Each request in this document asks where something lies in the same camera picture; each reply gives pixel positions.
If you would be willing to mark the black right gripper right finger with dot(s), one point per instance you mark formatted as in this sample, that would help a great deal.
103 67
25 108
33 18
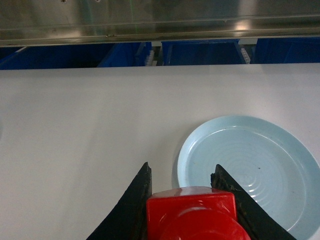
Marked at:
255 221

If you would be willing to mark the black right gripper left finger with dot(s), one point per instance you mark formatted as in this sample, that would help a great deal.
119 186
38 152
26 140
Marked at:
128 219

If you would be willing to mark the red toy building block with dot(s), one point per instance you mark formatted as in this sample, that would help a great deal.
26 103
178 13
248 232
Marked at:
193 213

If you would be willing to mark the light blue round plate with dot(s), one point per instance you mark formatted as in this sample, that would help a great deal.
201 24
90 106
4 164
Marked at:
268 162

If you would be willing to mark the blue bin lower left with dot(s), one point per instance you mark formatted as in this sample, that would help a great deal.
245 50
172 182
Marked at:
106 55

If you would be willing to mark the blue bin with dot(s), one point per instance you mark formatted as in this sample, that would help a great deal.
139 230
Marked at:
202 52
106 55
289 50

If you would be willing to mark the blue bin lower right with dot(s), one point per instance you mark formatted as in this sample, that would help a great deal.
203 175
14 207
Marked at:
289 50

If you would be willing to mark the blue bin lower middle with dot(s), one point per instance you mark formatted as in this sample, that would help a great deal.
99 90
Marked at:
202 52

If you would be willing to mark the stainless steel shelf rail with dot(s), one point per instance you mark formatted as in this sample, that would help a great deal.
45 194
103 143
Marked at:
73 22

